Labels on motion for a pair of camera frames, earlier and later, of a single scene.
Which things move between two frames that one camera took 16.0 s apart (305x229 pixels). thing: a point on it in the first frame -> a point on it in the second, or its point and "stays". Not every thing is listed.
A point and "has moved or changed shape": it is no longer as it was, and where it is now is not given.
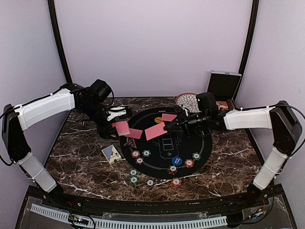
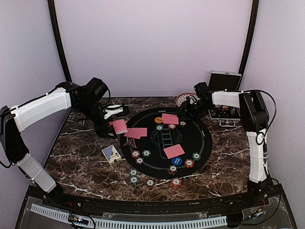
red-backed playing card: (155, 131) -> (174, 151)
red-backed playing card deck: (122, 128) has moved or changed shape
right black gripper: (182, 122) -> (185, 106)
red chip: (189, 163) stays
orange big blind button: (158, 119) stays
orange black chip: (172, 170) stays
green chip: (146, 153) stays
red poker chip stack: (176, 183) stays
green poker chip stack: (134, 180) stays
